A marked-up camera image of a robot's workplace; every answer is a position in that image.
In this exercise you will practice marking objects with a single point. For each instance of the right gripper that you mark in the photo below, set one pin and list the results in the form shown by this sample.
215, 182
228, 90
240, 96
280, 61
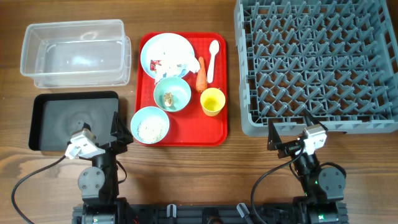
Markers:
274, 142

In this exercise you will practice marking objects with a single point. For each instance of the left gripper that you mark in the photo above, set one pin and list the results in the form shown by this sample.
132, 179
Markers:
115, 131

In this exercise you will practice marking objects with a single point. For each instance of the light blue bowl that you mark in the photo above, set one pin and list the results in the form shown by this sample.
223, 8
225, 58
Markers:
144, 113

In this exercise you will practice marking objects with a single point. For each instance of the brown food scrap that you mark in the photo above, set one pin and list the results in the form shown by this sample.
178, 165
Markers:
168, 99

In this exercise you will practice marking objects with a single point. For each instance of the green bowl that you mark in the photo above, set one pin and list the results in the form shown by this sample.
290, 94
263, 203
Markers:
180, 90

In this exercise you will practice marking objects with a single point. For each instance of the red strawberry snack wrapper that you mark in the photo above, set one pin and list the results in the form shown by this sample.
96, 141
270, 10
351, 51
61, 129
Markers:
155, 65

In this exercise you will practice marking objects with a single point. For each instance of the yellow plastic cup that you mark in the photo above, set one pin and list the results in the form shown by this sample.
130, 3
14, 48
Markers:
212, 101

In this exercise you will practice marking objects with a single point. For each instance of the orange carrot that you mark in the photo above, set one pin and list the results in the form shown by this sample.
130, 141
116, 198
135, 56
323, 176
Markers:
201, 82

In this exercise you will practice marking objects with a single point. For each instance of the white tissue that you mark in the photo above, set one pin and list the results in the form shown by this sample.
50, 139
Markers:
176, 58

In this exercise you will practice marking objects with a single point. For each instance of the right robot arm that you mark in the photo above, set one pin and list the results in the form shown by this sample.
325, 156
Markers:
323, 184

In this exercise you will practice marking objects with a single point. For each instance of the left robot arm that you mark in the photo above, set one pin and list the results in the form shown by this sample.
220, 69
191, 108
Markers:
99, 184

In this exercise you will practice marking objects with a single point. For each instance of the black waste tray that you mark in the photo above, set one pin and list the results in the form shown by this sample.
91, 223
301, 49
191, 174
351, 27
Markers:
55, 117

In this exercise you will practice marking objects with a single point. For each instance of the grey dishwasher rack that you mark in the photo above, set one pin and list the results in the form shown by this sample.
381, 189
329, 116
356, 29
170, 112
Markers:
334, 59

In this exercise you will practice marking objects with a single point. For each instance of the clear plastic bin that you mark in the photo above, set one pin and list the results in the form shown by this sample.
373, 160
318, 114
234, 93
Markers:
77, 54

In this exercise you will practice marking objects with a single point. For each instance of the red serving tray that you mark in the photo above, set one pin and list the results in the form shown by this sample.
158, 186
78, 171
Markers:
191, 126

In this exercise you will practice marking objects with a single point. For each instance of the large light blue plate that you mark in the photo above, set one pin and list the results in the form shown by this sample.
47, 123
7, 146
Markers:
157, 39

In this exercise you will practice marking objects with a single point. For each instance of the white plastic spoon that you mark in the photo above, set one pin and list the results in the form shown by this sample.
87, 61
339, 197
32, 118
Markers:
213, 49

